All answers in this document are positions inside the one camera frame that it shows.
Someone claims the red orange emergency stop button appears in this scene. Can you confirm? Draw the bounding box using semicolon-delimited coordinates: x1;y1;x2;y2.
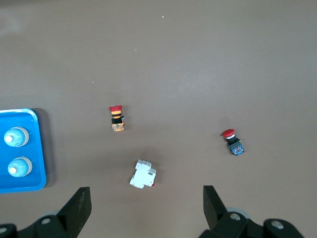
108;105;126;132

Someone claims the blue plastic tray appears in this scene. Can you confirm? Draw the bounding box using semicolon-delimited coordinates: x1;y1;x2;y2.
0;108;47;194

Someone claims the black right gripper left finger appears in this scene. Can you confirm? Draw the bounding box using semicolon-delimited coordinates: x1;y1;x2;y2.
0;186;92;238

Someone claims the red mushroom button black body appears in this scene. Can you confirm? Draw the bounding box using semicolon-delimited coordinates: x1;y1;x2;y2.
221;128;246;157

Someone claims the blue knob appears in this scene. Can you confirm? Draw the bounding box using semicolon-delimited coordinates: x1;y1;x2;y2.
3;126;31;149
7;156;33;178

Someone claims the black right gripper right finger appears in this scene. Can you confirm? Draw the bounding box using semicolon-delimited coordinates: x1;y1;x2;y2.
198;185;306;238

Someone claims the white circuit breaker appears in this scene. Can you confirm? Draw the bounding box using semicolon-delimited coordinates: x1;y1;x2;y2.
129;159;157;189

